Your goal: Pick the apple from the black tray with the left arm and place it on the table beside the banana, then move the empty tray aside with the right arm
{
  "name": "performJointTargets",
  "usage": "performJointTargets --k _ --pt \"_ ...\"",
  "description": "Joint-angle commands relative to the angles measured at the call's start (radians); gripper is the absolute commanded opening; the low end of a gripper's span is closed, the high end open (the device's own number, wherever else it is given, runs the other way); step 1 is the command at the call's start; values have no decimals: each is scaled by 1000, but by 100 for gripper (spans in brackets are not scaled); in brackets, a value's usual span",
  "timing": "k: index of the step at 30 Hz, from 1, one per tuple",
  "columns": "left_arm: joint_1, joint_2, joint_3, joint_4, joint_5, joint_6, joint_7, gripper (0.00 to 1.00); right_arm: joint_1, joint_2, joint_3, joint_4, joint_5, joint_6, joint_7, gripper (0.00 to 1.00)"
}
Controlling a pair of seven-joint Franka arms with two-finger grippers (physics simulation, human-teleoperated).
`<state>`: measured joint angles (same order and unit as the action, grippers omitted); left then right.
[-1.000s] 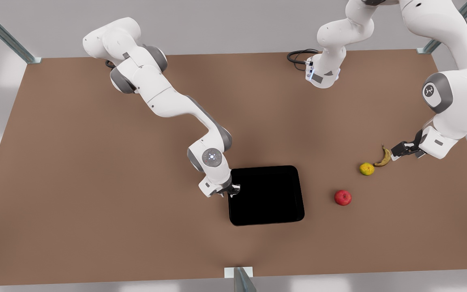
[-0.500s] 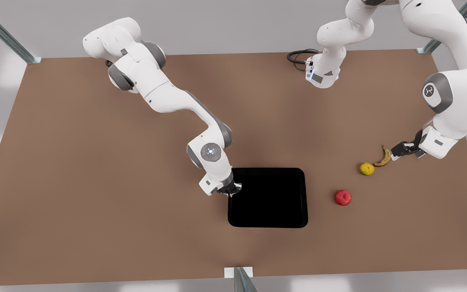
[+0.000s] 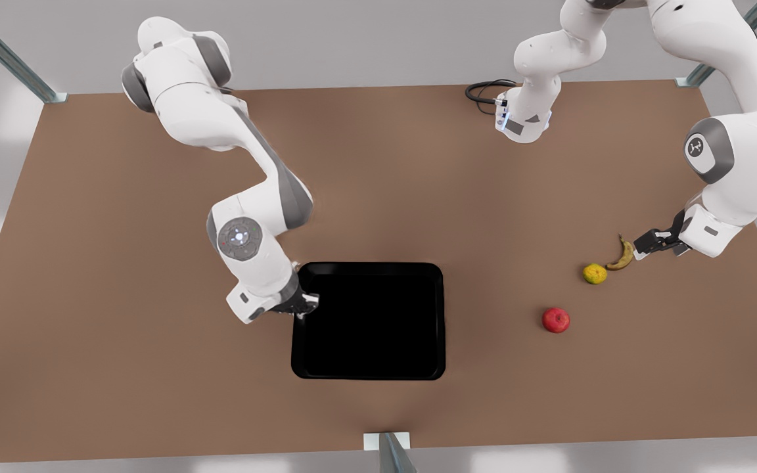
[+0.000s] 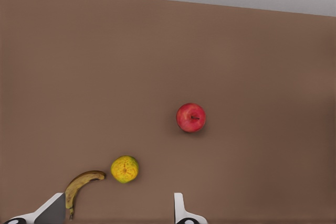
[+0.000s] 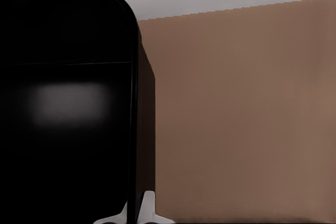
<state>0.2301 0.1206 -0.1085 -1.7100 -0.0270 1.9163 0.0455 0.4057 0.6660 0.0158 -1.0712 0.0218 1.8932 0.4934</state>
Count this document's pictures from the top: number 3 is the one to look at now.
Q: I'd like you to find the brown-spotted yellow banana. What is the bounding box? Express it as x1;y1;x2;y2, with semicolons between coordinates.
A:
606;234;636;272

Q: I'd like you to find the black rectangular tray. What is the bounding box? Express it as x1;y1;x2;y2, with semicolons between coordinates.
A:
290;261;447;382

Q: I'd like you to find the red apple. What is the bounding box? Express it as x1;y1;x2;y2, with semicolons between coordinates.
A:
542;307;571;334

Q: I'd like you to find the silver frame post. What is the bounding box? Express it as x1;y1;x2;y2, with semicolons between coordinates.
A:
675;0;757;89
363;431;419;473
0;0;68;104

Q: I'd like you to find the black cable loop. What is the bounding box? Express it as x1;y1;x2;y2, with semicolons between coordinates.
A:
465;79;518;116

